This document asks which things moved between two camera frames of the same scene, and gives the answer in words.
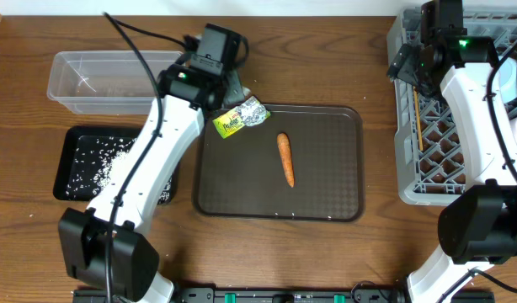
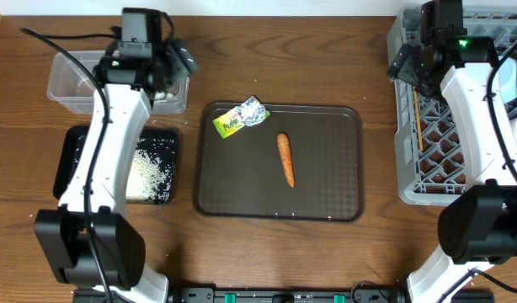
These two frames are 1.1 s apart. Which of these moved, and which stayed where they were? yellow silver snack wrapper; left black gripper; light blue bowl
Moved: left black gripper
Stayed: yellow silver snack wrapper; light blue bowl
